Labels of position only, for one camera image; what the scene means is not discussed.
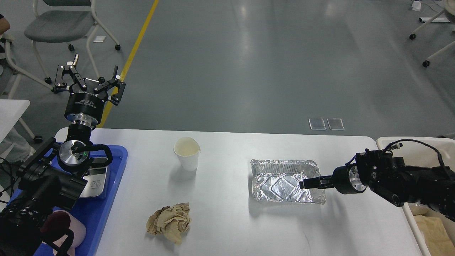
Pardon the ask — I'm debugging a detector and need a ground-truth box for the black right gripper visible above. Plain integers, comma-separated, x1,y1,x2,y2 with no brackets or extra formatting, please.
299,165,366,194

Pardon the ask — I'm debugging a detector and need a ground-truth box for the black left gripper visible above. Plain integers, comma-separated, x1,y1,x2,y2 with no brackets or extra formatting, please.
53,54,126,125

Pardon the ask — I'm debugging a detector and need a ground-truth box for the aluminium foil container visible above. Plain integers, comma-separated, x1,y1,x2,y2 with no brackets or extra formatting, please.
250,159,326,205

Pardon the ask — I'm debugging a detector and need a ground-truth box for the stainless steel rectangular tray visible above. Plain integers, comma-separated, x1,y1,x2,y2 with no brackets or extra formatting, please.
79,166,109,200

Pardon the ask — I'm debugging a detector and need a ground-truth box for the pink mug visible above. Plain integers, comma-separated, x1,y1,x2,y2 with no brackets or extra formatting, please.
40,210,86,256

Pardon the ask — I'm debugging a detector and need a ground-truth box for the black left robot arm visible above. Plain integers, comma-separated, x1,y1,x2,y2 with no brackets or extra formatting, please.
1,54,126,256

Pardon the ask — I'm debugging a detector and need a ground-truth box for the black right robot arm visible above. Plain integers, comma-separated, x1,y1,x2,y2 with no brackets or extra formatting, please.
299,139,455,221

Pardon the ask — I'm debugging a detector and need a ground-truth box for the clear floor plate left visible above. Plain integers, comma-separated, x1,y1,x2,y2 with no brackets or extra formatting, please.
308,118,327,130

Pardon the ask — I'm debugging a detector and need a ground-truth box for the clear floor plate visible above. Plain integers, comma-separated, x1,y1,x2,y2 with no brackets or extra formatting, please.
327,118,346,130
308,118,327,130

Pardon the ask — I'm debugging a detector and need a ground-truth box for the clear floor plate right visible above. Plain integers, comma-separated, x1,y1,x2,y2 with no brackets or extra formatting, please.
327,118,346,130

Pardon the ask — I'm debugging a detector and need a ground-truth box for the grey office chair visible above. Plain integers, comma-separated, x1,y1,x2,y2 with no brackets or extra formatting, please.
24,0,121,86

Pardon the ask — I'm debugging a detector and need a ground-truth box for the white side table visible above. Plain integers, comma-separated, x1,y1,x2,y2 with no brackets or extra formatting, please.
0,99,43,144

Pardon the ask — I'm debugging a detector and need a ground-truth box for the person in white clothes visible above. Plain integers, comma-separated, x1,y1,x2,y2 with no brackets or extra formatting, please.
0,14,36,162

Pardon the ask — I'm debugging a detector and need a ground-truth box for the white paper cup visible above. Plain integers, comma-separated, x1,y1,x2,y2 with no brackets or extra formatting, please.
173,137,200,172

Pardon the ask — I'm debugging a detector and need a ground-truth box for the white plastic bin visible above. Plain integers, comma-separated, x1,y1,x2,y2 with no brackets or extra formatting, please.
393,137,455,256

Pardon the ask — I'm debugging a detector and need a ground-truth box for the blue plastic tray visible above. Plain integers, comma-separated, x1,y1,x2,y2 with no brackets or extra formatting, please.
7,143,128,256

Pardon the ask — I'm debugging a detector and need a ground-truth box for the crumpled brown paper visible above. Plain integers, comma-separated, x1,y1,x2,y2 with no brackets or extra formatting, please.
146,202,191,245

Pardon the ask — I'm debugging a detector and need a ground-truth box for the white chair base right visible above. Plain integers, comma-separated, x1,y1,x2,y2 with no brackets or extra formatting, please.
409,0,455,68

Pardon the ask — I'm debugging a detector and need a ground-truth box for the black cables left edge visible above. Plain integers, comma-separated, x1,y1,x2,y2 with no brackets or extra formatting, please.
0,158,22,204

